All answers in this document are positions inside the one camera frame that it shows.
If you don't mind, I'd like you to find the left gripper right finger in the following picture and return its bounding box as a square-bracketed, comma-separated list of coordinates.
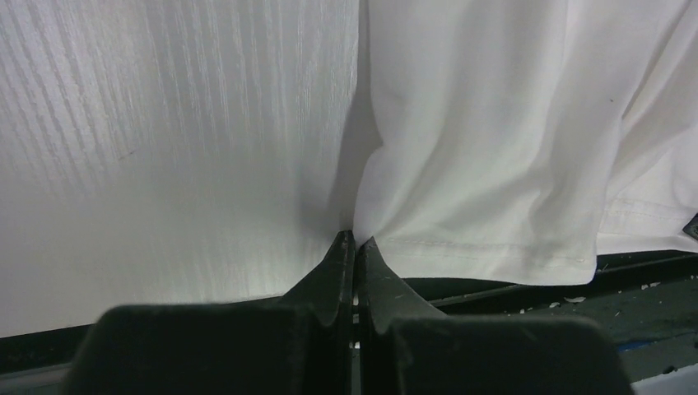
[356, 240, 633, 394]

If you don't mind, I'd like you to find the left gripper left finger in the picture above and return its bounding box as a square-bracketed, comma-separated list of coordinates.
[62, 231, 356, 394]

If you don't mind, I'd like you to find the white printed t-shirt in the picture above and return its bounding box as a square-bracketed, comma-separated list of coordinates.
[354, 1, 697, 286]

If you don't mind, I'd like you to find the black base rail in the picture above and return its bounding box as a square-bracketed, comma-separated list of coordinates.
[1, 249, 697, 394]

